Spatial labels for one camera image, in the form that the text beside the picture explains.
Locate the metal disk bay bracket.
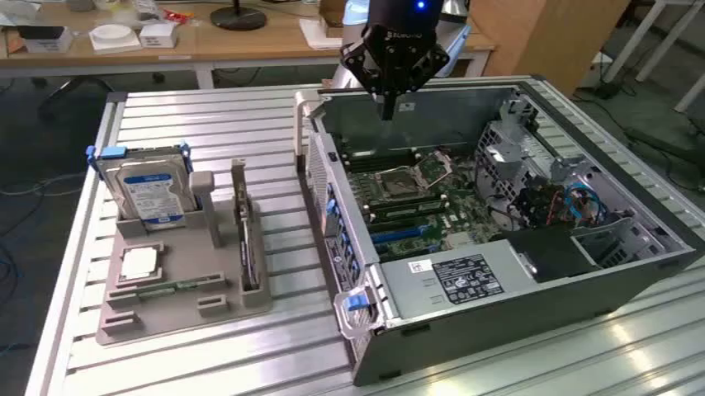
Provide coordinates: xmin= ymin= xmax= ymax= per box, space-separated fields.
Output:
xmin=570 ymin=216 xmax=669 ymax=270

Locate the white round container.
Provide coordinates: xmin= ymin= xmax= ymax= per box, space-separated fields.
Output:
xmin=88 ymin=23 xmax=144 ymax=55

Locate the white labelled box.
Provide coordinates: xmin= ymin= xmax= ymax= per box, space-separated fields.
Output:
xmin=137 ymin=22 xmax=180 ymax=49

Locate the black power adapter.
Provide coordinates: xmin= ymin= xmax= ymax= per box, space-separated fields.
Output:
xmin=571 ymin=81 xmax=623 ymax=101

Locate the red data wire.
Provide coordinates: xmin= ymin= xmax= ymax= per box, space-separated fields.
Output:
xmin=545 ymin=187 xmax=570 ymax=227

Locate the blue PCIe expansion slot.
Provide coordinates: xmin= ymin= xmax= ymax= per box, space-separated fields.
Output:
xmin=368 ymin=225 xmax=430 ymax=245

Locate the black graphics card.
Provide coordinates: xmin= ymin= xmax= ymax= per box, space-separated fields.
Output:
xmin=229 ymin=158 xmax=263 ymax=292

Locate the white floor cable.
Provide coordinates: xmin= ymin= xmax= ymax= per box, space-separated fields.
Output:
xmin=0 ymin=172 xmax=89 ymax=198

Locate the white floor device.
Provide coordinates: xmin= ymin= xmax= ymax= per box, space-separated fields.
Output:
xmin=577 ymin=51 xmax=614 ymax=90

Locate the cardboard box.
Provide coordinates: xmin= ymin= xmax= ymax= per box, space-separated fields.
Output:
xmin=318 ymin=0 xmax=350 ymax=29

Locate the white paper stack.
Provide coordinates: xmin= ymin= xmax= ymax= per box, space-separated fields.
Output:
xmin=299 ymin=18 xmax=346 ymax=51

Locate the installed RAM stick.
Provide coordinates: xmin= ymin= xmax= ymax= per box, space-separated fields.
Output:
xmin=367 ymin=204 xmax=444 ymax=222
xmin=367 ymin=196 xmax=444 ymax=215

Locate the white table frame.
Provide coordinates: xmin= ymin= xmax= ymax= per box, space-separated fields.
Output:
xmin=602 ymin=0 xmax=705 ymax=113

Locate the black round lamp base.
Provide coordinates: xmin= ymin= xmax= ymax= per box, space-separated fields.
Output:
xmin=209 ymin=0 xmax=268 ymax=31

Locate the green motherboard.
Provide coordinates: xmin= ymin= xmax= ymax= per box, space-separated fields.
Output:
xmin=336 ymin=139 xmax=500 ymax=264

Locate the CPU socket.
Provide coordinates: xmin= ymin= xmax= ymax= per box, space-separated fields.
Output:
xmin=374 ymin=167 xmax=426 ymax=202

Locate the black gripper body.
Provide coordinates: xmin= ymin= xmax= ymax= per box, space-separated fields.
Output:
xmin=360 ymin=0 xmax=443 ymax=97

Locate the black plastic shroud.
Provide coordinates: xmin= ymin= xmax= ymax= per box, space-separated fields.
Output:
xmin=503 ymin=227 xmax=602 ymax=284

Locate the empty black RAM slot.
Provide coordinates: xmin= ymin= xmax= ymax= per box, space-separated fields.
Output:
xmin=339 ymin=144 xmax=412 ymax=156
xmin=342 ymin=148 xmax=414 ymax=161
xmin=343 ymin=154 xmax=415 ymax=167

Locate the wooden desk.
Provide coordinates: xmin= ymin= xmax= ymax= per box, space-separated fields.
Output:
xmin=0 ymin=0 xmax=496 ymax=90

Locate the open black PC case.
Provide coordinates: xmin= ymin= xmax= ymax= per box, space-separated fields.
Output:
xmin=294 ymin=82 xmax=705 ymax=387

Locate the grey parts rack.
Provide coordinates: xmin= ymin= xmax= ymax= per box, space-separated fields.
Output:
xmin=96 ymin=171 xmax=276 ymax=347

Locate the black office chair base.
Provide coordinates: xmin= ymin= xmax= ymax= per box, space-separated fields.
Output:
xmin=32 ymin=73 xmax=117 ymax=121

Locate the metal socket cover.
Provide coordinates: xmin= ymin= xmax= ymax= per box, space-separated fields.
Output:
xmin=415 ymin=150 xmax=456 ymax=186

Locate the wooden cabinet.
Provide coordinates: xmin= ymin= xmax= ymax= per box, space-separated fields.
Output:
xmin=468 ymin=0 xmax=633 ymax=97

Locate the loose green RAM stick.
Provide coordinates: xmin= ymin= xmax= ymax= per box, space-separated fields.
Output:
xmin=131 ymin=276 xmax=215 ymax=296

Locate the grey power supply unit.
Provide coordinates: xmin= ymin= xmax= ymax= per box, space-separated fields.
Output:
xmin=378 ymin=238 xmax=539 ymax=322

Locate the hard disk with blue bracket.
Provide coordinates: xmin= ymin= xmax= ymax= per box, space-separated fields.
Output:
xmin=85 ymin=139 xmax=193 ymax=233

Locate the blue data wire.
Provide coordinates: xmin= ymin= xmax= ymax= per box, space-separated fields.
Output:
xmin=566 ymin=183 xmax=610 ymax=229

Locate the white box with black top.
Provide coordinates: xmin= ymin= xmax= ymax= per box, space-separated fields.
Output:
xmin=16 ymin=25 xmax=76 ymax=54

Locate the blue floor cable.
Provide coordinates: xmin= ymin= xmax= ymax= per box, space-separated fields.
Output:
xmin=0 ymin=193 xmax=47 ymax=356

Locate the perforated metal disk bay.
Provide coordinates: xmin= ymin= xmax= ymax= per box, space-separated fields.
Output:
xmin=472 ymin=119 xmax=545 ymax=205

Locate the silver CPU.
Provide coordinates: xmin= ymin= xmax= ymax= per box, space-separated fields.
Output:
xmin=119 ymin=247 xmax=161 ymax=282

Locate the black stand base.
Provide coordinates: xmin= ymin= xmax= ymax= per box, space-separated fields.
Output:
xmin=621 ymin=125 xmax=705 ymax=167

